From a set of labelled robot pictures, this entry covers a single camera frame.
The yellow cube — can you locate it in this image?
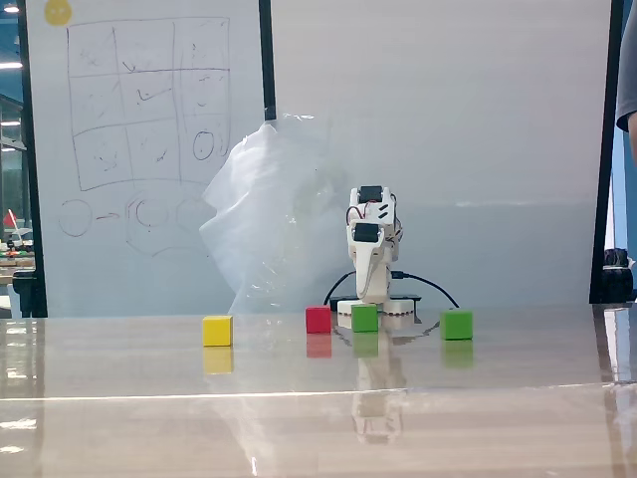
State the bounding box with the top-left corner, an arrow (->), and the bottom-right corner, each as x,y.
202,315 -> 235,348

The green cube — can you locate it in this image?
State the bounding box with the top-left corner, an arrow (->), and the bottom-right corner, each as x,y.
440,309 -> 474,342
350,304 -> 379,334

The black cylindrical object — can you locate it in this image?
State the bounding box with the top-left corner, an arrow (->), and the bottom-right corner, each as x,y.
603,247 -> 636,303

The black chair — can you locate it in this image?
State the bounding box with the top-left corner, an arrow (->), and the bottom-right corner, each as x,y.
11,269 -> 37,319

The person arm grey sleeve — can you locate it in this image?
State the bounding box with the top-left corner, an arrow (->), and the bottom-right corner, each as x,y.
615,0 -> 637,166

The whiteboard with grid drawing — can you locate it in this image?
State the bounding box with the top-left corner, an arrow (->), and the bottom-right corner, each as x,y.
16,0 -> 278,319

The blank whiteboard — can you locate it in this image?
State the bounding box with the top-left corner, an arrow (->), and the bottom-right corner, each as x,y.
258,0 -> 625,315

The red flag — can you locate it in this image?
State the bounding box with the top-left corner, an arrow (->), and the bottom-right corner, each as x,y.
2,208 -> 22,241

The black cable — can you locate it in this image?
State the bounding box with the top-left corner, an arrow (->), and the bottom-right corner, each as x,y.
322,271 -> 461,311

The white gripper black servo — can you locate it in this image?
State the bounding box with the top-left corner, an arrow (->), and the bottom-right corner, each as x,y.
345,221 -> 388,302

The red cube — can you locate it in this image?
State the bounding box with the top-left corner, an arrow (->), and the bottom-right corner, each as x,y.
305,306 -> 333,335

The translucent plastic bag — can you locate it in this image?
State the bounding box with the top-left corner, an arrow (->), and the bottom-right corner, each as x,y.
198,113 -> 360,315

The yellow round magnet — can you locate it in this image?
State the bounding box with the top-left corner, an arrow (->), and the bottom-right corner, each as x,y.
44,0 -> 74,27

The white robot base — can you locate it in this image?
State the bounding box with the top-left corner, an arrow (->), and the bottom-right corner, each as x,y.
336,296 -> 417,322

